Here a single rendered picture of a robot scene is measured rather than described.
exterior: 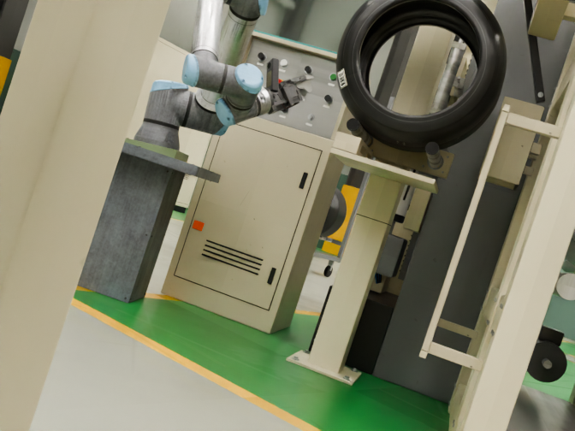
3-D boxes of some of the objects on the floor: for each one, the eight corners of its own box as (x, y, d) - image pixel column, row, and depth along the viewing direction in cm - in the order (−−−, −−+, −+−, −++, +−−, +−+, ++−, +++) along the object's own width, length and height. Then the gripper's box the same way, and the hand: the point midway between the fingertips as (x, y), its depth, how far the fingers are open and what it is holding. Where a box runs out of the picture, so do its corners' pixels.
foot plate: (300, 351, 310) (302, 346, 310) (360, 374, 304) (362, 369, 304) (286, 360, 284) (287, 355, 284) (352, 386, 278) (353, 380, 278)
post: (311, 359, 302) (508, -228, 298) (342, 371, 299) (542, -222, 295) (305, 363, 289) (510, -250, 285) (337, 376, 286) (545, -244, 282)
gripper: (263, 117, 243) (313, 99, 254) (276, 109, 235) (327, 91, 246) (253, 93, 243) (303, 76, 254) (266, 84, 235) (317, 67, 246)
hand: (309, 76), depth 249 cm, fingers closed
